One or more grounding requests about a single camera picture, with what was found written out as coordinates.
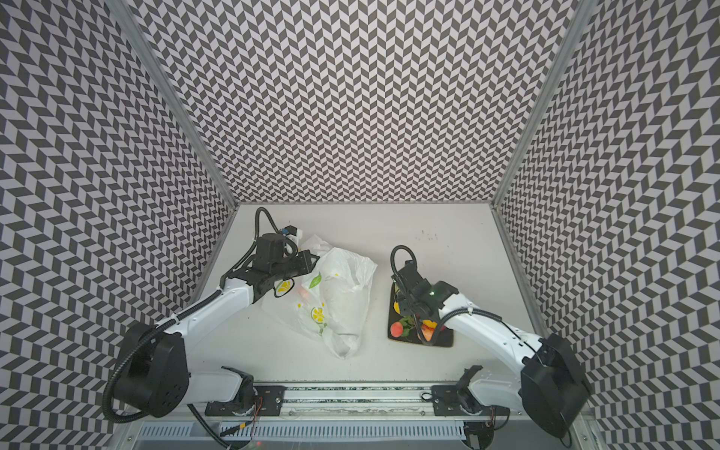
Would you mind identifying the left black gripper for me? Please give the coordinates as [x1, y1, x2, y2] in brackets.
[273, 249, 323, 282]

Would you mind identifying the orange peach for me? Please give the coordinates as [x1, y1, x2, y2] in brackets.
[421, 325, 435, 342]

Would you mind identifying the red strawberry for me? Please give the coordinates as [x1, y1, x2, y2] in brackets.
[389, 322, 404, 339]

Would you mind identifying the white plastic bag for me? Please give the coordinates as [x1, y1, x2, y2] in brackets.
[261, 235, 378, 359]

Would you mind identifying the yellow lemon with leaves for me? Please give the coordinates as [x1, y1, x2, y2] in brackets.
[396, 315, 414, 339]

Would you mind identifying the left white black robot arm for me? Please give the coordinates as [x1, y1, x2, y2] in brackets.
[101, 226, 319, 424]

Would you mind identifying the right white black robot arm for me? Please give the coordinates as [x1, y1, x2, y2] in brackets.
[392, 261, 593, 439]

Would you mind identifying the black square tray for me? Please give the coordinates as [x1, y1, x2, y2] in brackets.
[387, 283, 455, 348]

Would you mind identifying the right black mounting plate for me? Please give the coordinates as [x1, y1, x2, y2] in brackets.
[421, 384, 510, 417]

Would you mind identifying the black mounting plate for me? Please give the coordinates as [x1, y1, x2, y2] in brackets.
[204, 384, 286, 418]
[421, 384, 510, 417]

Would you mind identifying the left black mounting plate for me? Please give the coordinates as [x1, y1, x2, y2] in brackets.
[204, 384, 286, 418]

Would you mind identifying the white vent grille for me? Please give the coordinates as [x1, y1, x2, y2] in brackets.
[137, 421, 468, 442]

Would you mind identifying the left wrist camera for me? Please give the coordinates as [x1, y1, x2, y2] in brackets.
[280, 225, 303, 244]

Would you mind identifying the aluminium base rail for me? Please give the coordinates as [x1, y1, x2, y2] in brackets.
[168, 381, 597, 423]

